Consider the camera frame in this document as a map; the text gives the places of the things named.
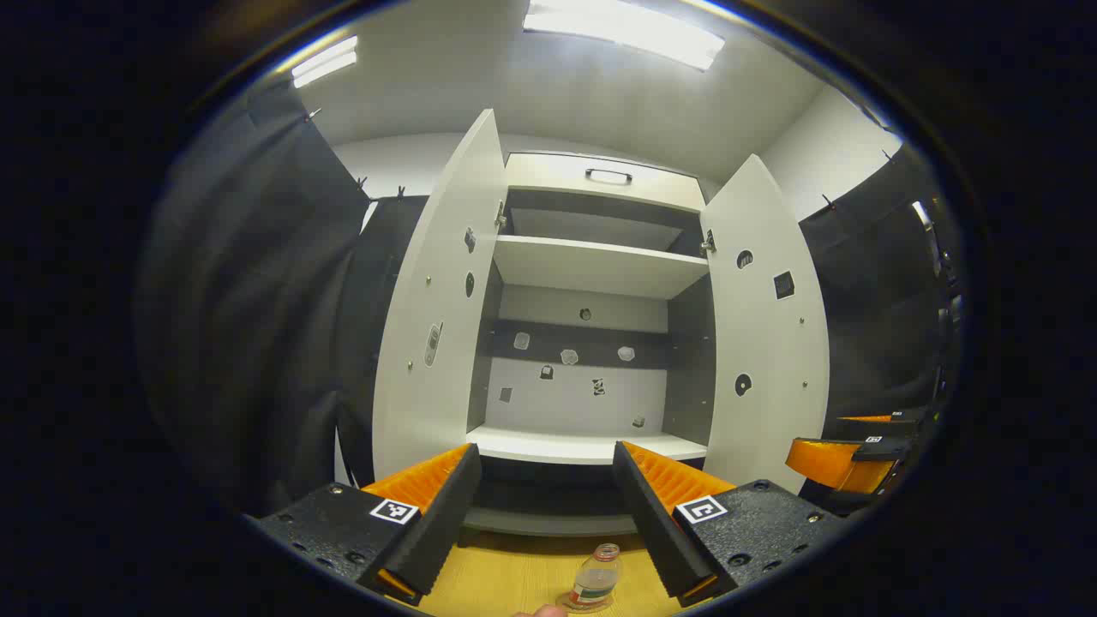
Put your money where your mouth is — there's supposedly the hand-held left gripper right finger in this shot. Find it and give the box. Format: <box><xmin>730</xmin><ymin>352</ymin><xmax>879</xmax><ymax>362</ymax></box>
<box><xmin>612</xmin><ymin>440</ymin><xmax>849</xmax><ymax>609</ymax></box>

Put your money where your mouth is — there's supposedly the clear plastic bottle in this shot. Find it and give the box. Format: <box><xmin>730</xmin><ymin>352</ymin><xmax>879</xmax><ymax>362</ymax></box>
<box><xmin>566</xmin><ymin>543</ymin><xmax>621</xmax><ymax>614</ymax></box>

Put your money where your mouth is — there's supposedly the black backdrop cloth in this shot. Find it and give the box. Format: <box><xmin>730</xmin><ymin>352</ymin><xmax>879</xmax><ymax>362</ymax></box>
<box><xmin>137</xmin><ymin>79</ymin><xmax>959</xmax><ymax>515</ymax></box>

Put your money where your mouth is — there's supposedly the long ceiling light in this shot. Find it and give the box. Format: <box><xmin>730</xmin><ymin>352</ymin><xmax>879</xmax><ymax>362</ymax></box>
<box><xmin>523</xmin><ymin>0</ymin><xmax>725</xmax><ymax>71</ymax></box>
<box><xmin>291</xmin><ymin>34</ymin><xmax>359</xmax><ymax>88</ymax></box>

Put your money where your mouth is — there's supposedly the white cabinet drawer front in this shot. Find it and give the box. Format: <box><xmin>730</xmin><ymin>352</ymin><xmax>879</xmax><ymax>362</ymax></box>
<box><xmin>506</xmin><ymin>153</ymin><xmax>699</xmax><ymax>211</ymax></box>

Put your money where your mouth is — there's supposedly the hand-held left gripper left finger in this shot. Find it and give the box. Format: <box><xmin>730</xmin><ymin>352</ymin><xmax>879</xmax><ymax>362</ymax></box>
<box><xmin>244</xmin><ymin>443</ymin><xmax>483</xmax><ymax>608</ymax></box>

